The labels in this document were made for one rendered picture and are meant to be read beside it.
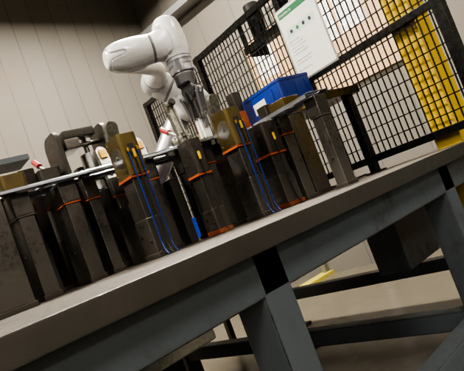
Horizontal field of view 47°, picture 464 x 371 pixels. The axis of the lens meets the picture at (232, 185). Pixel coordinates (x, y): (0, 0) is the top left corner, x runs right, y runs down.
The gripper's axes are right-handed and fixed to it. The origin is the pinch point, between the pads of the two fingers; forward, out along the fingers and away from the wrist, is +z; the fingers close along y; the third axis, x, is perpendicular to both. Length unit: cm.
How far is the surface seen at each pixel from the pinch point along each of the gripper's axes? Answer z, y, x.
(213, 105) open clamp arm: -2.7, 17.8, -6.4
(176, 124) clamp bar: -7.3, -14.9, -0.3
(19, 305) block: 34, 21, -80
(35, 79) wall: -131, -275, 55
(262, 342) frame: 54, 69, -54
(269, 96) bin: -6.4, 0.0, 34.7
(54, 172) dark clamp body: -1, -16, -49
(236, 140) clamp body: 11.0, 24.6, -8.3
